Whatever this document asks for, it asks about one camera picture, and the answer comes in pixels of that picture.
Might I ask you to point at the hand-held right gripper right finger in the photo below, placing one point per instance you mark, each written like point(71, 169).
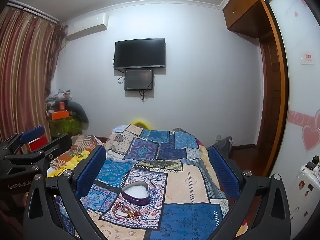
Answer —
point(223, 172)

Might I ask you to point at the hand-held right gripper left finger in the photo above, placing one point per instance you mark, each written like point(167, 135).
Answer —
point(91, 170)

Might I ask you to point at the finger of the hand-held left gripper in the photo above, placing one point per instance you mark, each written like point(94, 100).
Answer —
point(58, 146)
point(32, 133)

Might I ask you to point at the purple heart-shaped tin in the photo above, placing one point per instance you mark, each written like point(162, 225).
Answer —
point(135, 201)

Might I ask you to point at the yellow cloth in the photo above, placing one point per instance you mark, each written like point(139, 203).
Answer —
point(65, 163)

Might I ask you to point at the green cloth-covered cabinet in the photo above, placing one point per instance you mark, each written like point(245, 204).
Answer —
point(66, 127)

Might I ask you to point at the orange striped quilt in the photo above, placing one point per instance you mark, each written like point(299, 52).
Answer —
point(82, 142)

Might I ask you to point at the dark bag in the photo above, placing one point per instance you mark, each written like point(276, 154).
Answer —
point(225, 146)

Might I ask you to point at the orange box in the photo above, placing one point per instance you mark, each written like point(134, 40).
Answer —
point(59, 115)

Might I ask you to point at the small red box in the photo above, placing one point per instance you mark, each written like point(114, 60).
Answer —
point(61, 106)

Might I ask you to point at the dark green cushion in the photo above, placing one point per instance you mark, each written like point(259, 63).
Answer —
point(80, 112)

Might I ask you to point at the patchwork printed blanket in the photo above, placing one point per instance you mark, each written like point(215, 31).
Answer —
point(180, 180)

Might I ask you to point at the floral cloth bundle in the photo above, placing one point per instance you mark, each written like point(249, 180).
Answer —
point(60, 96)

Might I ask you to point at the striped curtain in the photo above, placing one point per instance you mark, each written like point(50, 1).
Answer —
point(22, 67)

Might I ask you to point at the white stickered suitcase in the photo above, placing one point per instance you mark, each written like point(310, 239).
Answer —
point(305, 195)

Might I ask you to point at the black device on suitcase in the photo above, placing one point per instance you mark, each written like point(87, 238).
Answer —
point(313, 164)

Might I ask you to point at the wooden wardrobe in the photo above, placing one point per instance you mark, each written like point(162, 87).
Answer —
point(273, 80)

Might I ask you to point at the white heart-print sliding door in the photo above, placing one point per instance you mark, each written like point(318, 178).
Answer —
point(300, 100)

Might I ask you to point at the white air conditioner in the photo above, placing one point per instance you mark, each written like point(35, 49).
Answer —
point(87, 27)

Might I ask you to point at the red and white door sticker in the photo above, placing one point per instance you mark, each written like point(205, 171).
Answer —
point(307, 58)

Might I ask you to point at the wall socket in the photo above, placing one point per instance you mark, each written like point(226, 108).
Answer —
point(218, 137)

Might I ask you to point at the small black wall monitor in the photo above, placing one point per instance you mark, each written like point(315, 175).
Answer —
point(138, 79)

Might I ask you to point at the curtain rail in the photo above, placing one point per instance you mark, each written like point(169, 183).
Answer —
point(35, 11)

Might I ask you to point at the black wall television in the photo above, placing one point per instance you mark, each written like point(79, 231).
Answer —
point(139, 53)

